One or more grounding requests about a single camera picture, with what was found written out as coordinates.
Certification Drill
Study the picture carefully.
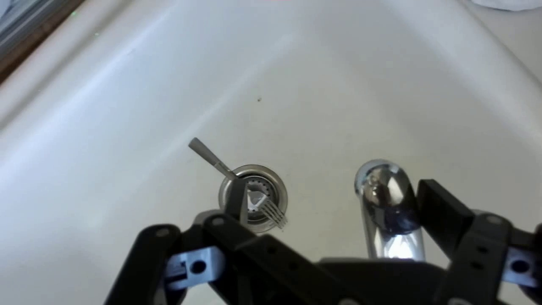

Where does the metal sink drain strainer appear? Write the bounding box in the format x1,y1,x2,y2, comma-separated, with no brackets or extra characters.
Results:
216,163,291,234

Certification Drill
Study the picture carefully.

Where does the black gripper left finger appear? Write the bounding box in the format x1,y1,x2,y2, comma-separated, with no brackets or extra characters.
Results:
103,209,352,305

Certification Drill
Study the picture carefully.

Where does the chrome faucet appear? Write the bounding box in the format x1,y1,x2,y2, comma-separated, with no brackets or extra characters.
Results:
353,158,428,263

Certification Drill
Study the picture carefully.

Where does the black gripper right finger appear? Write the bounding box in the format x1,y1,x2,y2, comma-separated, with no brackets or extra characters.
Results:
416,179,542,305

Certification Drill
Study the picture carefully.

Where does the metal spoon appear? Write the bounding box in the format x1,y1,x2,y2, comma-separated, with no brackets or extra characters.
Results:
186,136,286,228

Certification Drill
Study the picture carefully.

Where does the white sink basin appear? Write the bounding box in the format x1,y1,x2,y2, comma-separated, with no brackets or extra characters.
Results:
0,0,542,305

